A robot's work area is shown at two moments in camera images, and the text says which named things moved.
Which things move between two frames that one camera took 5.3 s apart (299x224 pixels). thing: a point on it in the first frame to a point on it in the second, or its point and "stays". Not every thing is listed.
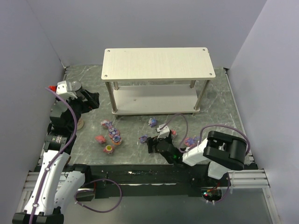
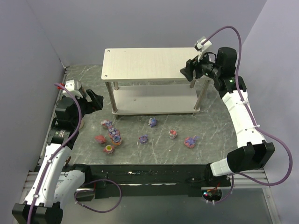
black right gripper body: (153, 144) to (193, 68)
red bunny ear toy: (174, 133) stays
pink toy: (100, 139) stays
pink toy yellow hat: (108, 149) stays
